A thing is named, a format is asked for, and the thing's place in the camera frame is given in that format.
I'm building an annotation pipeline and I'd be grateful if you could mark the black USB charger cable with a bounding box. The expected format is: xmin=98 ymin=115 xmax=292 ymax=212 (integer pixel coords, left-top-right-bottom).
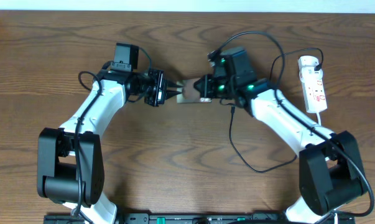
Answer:
xmin=229 ymin=47 xmax=324 ymax=174

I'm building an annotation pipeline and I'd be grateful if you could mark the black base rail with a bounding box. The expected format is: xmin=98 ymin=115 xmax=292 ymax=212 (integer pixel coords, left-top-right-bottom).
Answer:
xmin=43 ymin=212 xmax=356 ymax=224

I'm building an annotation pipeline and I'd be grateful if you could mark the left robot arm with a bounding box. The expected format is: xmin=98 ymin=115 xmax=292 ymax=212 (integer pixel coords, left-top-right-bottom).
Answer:
xmin=37 ymin=69 xmax=180 ymax=223

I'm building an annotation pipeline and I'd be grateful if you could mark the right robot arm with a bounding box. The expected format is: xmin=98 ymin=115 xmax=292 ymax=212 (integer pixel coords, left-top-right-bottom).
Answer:
xmin=193 ymin=48 xmax=374 ymax=223

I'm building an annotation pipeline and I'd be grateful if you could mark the white power strip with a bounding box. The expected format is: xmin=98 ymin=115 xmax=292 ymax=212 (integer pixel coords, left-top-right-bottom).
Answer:
xmin=298 ymin=55 xmax=327 ymax=113

